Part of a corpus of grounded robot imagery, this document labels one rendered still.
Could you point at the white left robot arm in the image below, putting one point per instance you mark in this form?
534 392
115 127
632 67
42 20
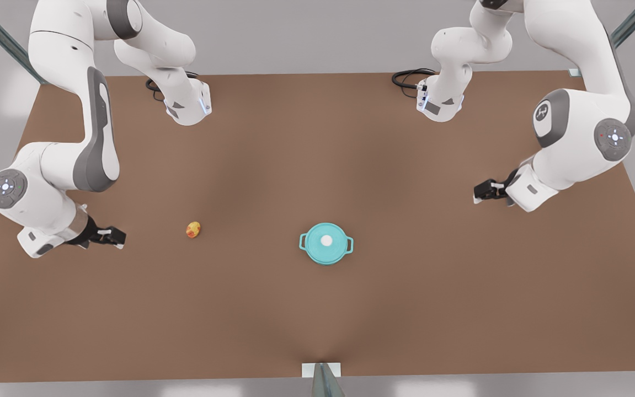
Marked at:
576 127

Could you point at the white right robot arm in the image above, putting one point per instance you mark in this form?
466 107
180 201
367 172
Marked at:
96 138

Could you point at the yellow red potato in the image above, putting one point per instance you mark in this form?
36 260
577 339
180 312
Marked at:
193 230

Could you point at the teal lid with white knob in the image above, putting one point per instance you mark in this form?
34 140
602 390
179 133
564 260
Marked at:
326 241

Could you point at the teal pot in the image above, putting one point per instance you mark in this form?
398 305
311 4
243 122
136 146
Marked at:
325 253

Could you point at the silver frame post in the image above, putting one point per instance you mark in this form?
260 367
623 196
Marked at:
3 38
324 380
631 22

